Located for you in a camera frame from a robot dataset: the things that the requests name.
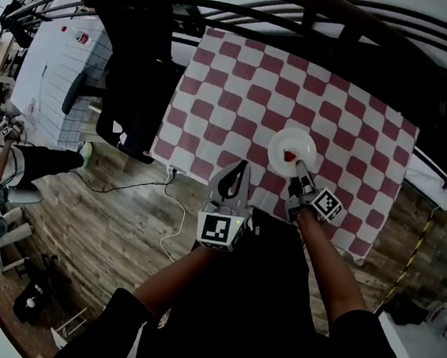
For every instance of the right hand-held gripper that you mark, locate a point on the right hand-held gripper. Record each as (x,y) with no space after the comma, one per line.
(326,205)

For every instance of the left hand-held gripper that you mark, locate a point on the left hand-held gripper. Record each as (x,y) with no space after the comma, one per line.
(218,229)

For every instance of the red strawberry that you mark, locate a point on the red strawberry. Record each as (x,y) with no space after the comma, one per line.
(290,156)

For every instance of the white round plate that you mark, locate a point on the white round plate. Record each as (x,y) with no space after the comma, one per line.
(287,141)

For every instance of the person's right forearm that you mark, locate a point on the person's right forearm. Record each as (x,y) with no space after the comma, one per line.
(329,265)

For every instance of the person's left forearm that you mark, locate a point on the person's left forearm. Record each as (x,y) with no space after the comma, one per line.
(173,280)

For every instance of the red white checkered table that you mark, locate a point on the red white checkered table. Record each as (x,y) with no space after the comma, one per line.
(234,116)

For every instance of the person's black clothing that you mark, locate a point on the person's black clothing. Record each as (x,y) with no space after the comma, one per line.
(241,315)

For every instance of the yellow black hazard tape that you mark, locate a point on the yellow black hazard tape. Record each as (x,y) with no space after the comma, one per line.
(409,261)

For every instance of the black office chair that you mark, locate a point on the black office chair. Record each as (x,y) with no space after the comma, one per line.
(132,65)

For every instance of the black metal railing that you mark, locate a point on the black metal railing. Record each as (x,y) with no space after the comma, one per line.
(382,24)

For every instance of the black bag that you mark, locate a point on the black bag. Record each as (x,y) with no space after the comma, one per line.
(406,310)

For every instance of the white tiled counter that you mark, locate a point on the white tiled counter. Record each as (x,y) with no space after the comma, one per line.
(55,77)

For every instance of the white plastic jug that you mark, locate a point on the white plastic jug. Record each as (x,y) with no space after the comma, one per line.
(444,320)

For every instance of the red capped bottle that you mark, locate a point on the red capped bottle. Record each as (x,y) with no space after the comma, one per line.
(82,38)

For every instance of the black equipment stand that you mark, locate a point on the black equipment stand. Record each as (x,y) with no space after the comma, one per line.
(34,297)

